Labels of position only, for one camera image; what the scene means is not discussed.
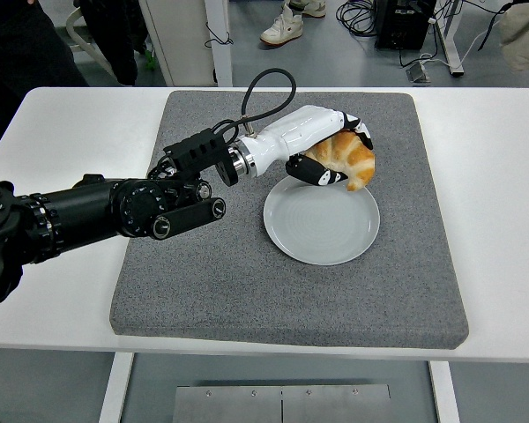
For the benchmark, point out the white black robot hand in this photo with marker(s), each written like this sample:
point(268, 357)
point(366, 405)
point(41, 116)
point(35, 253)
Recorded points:
point(291, 132)

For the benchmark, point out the golden croissant bread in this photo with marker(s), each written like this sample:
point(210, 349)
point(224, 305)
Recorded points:
point(352, 158)

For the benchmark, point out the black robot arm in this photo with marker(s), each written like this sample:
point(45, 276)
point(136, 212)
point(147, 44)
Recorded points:
point(84, 211)

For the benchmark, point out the grey round plate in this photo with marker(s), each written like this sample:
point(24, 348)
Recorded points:
point(317, 229)

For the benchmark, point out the grey metal plate with screws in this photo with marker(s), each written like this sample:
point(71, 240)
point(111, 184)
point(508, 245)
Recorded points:
point(282, 405)

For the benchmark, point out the person's white high-top shoe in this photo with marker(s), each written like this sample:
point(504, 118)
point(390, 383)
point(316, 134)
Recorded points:
point(280, 31)

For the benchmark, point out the person's white low shoe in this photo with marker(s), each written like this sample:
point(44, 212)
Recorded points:
point(310, 8)

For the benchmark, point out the grey cabinet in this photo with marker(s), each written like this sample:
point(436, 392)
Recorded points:
point(176, 39)

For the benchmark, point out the black computer case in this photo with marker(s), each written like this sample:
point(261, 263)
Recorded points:
point(401, 24)

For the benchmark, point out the green small object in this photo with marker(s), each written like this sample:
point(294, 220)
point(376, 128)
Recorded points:
point(149, 59)

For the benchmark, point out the grey speckled mat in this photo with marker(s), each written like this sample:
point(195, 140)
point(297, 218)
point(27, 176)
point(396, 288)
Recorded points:
point(291, 299)

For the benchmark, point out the white desk leg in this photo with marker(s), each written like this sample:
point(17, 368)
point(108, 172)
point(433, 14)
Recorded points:
point(450, 39)

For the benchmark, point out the white chair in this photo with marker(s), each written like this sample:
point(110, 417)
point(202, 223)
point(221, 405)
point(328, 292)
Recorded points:
point(98, 55)

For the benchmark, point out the beige cloth bag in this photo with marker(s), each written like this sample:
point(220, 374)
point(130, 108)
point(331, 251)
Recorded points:
point(524, 35)

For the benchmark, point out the person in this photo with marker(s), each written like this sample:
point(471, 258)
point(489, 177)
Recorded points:
point(17, 53)

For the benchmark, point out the white table leg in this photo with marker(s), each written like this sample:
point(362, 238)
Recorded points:
point(114, 388)
point(445, 396)

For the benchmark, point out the white post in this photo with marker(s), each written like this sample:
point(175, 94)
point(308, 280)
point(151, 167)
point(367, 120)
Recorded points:
point(220, 61)

